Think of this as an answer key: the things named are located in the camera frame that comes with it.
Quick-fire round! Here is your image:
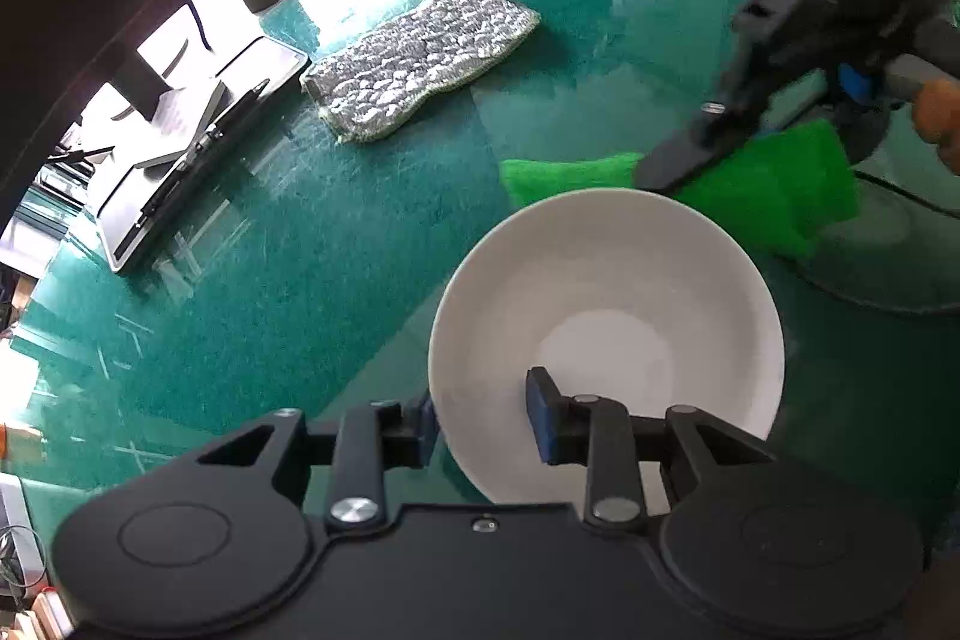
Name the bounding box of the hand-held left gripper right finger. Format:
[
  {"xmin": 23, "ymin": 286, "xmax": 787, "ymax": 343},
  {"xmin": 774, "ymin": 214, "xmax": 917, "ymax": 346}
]
[{"xmin": 525, "ymin": 367, "xmax": 777, "ymax": 532}]

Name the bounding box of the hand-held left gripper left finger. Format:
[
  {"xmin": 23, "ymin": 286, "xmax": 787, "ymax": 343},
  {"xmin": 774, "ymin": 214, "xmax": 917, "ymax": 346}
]
[{"xmin": 196, "ymin": 389, "xmax": 443, "ymax": 532}]

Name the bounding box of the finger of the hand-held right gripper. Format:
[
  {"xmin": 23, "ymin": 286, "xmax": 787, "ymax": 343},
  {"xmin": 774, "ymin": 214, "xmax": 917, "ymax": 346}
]
[
  {"xmin": 757, "ymin": 70, "xmax": 830, "ymax": 135},
  {"xmin": 634, "ymin": 19, "xmax": 785, "ymax": 193}
]

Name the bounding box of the green cleaning cloth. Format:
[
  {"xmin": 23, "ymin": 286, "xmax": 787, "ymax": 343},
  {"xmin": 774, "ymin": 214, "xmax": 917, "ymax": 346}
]
[{"xmin": 500, "ymin": 119, "xmax": 858, "ymax": 259}]

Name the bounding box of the white bowl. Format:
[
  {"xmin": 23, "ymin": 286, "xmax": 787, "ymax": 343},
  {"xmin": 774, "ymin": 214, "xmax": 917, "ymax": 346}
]
[{"xmin": 427, "ymin": 188, "xmax": 786, "ymax": 506}]

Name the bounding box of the person's right hand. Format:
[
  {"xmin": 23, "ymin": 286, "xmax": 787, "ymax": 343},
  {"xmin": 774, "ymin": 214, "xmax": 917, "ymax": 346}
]
[{"xmin": 913, "ymin": 80, "xmax": 960, "ymax": 175}]

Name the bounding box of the grey round stand base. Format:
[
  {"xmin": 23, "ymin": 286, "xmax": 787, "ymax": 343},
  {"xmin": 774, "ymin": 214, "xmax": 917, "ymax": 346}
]
[{"xmin": 784, "ymin": 179, "xmax": 960, "ymax": 315}]

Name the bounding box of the silver scouring pad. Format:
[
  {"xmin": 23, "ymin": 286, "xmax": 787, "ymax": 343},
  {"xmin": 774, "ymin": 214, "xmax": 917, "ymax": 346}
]
[{"xmin": 300, "ymin": 0, "xmax": 542, "ymax": 145}]

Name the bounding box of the grey closed laptop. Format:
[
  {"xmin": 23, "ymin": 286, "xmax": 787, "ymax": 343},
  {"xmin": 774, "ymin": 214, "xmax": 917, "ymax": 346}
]
[{"xmin": 90, "ymin": 36, "xmax": 312, "ymax": 274}]

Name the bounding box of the black pen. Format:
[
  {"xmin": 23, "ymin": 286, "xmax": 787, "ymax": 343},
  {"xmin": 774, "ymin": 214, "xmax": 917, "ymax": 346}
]
[{"xmin": 196, "ymin": 79, "xmax": 272, "ymax": 152}]

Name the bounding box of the black cable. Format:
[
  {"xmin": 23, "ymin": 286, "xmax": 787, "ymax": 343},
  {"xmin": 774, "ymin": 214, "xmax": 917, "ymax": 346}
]
[{"xmin": 853, "ymin": 169, "xmax": 960, "ymax": 217}]

